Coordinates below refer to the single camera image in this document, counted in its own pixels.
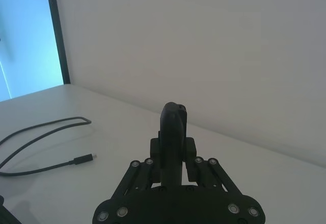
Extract black flat object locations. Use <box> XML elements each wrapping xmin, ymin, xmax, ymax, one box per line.
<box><xmin>0</xmin><ymin>195</ymin><xmax>23</xmax><ymax>224</ymax></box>

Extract blue-lit pane with dark frame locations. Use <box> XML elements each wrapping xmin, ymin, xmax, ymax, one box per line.
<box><xmin>0</xmin><ymin>0</ymin><xmax>71</xmax><ymax>103</ymax></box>

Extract black cable with small plug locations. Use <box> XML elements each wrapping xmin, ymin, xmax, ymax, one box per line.
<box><xmin>0</xmin><ymin>117</ymin><xmax>98</xmax><ymax>177</ymax></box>

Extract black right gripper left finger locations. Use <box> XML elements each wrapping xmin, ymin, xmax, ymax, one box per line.
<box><xmin>111</xmin><ymin>101</ymin><xmax>183</xmax><ymax>202</ymax></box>

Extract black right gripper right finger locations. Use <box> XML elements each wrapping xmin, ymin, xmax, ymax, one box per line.
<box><xmin>177</xmin><ymin>103</ymin><xmax>246</xmax><ymax>198</ymax></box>

